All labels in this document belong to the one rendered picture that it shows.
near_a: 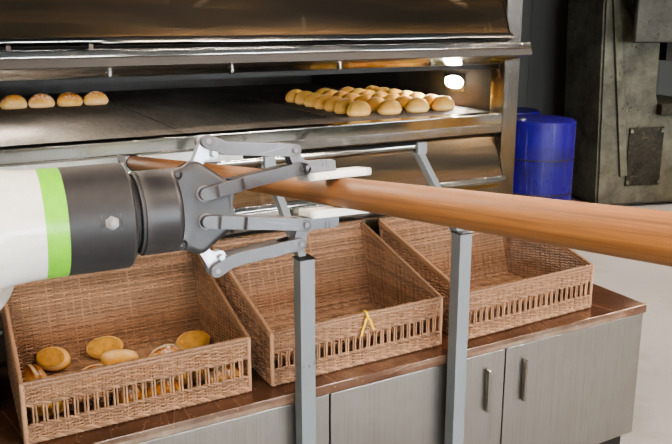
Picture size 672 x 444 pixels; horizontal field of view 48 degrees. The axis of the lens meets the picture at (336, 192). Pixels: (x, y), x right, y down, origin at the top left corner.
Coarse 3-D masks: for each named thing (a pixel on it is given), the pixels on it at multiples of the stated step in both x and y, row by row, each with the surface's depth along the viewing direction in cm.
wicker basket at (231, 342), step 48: (48, 288) 209; (96, 288) 215; (144, 288) 221; (192, 288) 227; (48, 336) 208; (96, 336) 214; (144, 336) 220; (240, 336) 196; (48, 384) 169; (96, 384) 175; (144, 384) 181; (192, 384) 196; (240, 384) 192; (48, 432) 172
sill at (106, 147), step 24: (384, 120) 259; (408, 120) 260; (432, 120) 265; (456, 120) 270; (480, 120) 275; (48, 144) 209; (72, 144) 209; (96, 144) 212; (120, 144) 215; (144, 144) 218; (168, 144) 222; (192, 144) 225
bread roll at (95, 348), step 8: (104, 336) 211; (112, 336) 211; (88, 344) 209; (96, 344) 209; (104, 344) 209; (112, 344) 210; (120, 344) 211; (88, 352) 208; (96, 352) 208; (104, 352) 209
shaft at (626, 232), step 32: (128, 160) 156; (160, 160) 135; (288, 192) 83; (320, 192) 76; (352, 192) 70; (384, 192) 65; (416, 192) 61; (448, 192) 58; (480, 192) 55; (448, 224) 57; (480, 224) 53; (512, 224) 50; (544, 224) 47; (576, 224) 45; (608, 224) 43; (640, 224) 41; (640, 256) 41
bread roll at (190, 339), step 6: (198, 330) 216; (180, 336) 212; (186, 336) 213; (192, 336) 213; (198, 336) 214; (204, 336) 215; (180, 342) 211; (186, 342) 212; (192, 342) 212; (198, 342) 213; (204, 342) 214; (180, 348) 211; (186, 348) 211
